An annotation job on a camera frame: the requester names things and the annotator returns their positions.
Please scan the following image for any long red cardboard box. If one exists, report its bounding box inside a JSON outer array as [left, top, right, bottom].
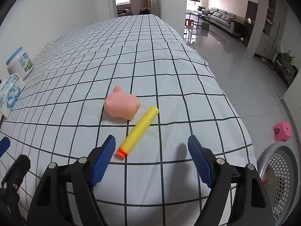
[[262, 175, 268, 185]]

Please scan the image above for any grey perforated laundry basket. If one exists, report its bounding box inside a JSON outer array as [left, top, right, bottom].
[[257, 142, 298, 225]]

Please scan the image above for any blue white tissue pack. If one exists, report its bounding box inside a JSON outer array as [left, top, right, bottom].
[[1, 73, 26, 118]]

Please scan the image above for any white checkered tablecloth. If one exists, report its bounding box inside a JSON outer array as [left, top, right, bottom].
[[1, 15, 255, 225]]

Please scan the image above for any white jar blue lid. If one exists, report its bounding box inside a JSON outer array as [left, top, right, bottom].
[[6, 47, 33, 80]]

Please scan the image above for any pink plastic stool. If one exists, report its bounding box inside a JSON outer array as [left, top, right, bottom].
[[272, 121, 292, 142]]

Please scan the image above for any yellow foam dart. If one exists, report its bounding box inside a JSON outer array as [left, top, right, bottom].
[[116, 106, 159, 158]]

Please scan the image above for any pink rubber pig toy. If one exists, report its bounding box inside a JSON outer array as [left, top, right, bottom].
[[104, 85, 141, 120]]

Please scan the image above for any low shoe rack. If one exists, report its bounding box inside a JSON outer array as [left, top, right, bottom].
[[273, 53, 298, 87]]

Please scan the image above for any green shopping bag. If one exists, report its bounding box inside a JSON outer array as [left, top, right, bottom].
[[284, 50, 295, 63]]

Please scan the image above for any grey sectional sofa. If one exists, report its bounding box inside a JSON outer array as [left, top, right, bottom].
[[198, 8, 244, 36]]

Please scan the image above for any red stool far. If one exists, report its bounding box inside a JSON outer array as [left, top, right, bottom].
[[185, 18, 194, 27]]

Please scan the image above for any dark coffee table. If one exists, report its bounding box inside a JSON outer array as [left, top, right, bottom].
[[189, 11, 211, 26]]

